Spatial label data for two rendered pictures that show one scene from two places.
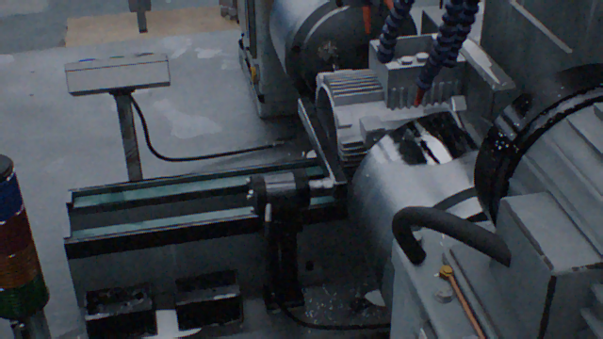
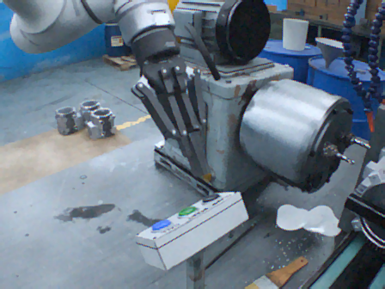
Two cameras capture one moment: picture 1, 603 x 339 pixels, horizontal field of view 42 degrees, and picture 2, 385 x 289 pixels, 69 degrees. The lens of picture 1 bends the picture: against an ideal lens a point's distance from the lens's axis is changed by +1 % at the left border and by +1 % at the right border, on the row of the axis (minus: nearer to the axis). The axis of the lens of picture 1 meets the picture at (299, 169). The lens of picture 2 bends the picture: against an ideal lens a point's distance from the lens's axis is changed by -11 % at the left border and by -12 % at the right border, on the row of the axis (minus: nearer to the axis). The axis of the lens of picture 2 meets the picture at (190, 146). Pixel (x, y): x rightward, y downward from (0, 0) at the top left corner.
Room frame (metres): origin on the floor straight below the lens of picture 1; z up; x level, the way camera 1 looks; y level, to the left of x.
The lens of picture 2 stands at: (0.91, 0.49, 1.40)
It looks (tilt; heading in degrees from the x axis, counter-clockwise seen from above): 30 degrees down; 331
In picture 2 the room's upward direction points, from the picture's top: straight up
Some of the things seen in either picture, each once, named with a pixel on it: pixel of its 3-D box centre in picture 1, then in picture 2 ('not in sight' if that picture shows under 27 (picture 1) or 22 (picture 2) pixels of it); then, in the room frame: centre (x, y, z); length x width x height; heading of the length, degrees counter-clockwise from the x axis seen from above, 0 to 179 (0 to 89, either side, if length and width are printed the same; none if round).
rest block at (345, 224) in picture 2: not in sight; (357, 212); (1.20, -0.19, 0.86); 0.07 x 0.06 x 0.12; 11
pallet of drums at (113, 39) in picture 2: not in sight; (141, 39); (6.15, -1.40, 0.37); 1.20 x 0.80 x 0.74; 98
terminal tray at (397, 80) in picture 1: (415, 71); not in sight; (1.09, -0.18, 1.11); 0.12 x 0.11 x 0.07; 101
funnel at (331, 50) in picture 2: not in sight; (330, 58); (2.22, -1.31, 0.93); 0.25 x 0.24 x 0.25; 103
